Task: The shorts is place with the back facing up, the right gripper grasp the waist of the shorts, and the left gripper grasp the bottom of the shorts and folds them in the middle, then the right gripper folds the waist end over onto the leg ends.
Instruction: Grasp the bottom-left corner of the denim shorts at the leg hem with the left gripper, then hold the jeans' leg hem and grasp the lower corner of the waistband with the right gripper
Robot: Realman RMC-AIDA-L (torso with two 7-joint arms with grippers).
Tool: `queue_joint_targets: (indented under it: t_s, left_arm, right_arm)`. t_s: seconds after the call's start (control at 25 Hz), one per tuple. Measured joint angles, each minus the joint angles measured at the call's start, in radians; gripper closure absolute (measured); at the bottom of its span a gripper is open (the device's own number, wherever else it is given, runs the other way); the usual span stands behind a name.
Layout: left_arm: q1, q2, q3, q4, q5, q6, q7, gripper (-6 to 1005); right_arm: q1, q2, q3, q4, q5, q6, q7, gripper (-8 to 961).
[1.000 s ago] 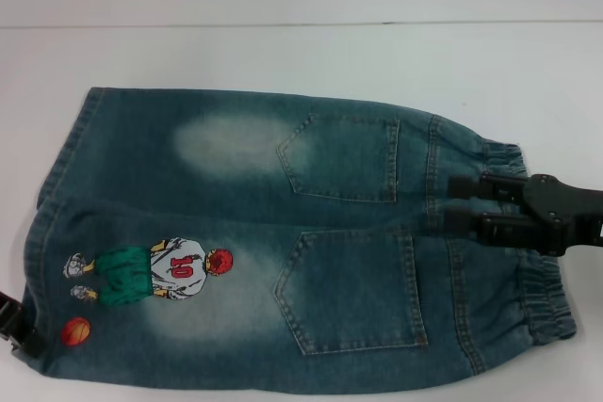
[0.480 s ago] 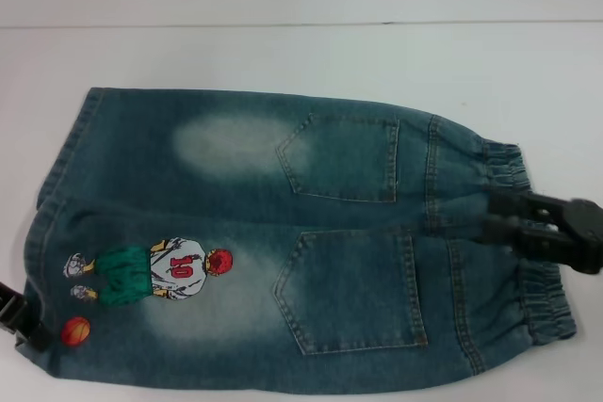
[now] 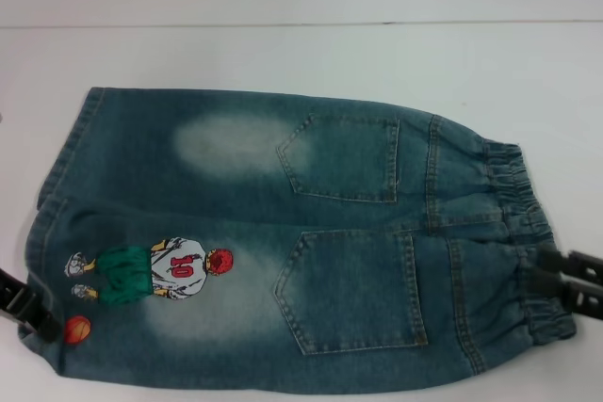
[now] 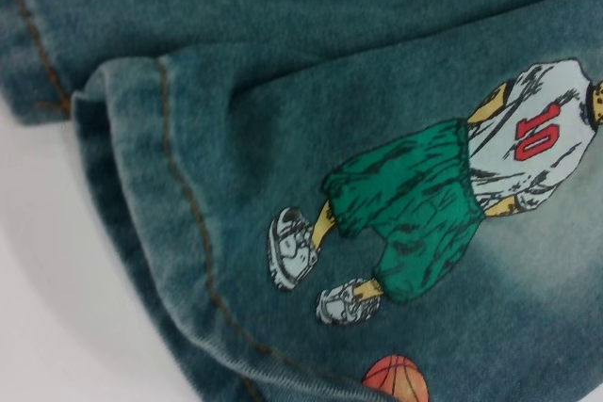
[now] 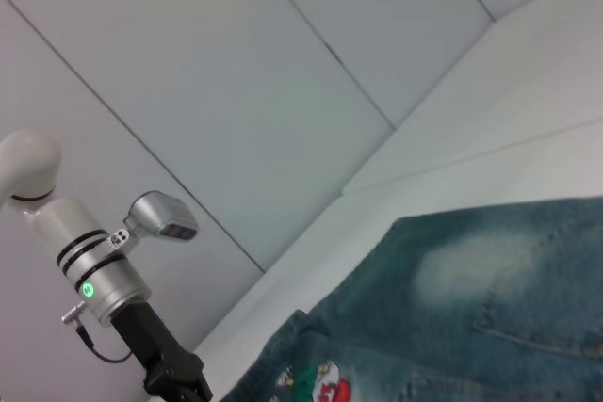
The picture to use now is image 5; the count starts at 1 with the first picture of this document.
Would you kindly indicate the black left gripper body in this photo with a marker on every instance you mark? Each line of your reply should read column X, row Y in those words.
column 160, row 355

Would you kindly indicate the blue denim shorts with print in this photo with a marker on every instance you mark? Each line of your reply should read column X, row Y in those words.
column 447, row 317

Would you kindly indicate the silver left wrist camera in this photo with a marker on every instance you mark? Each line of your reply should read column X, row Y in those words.
column 160, row 216

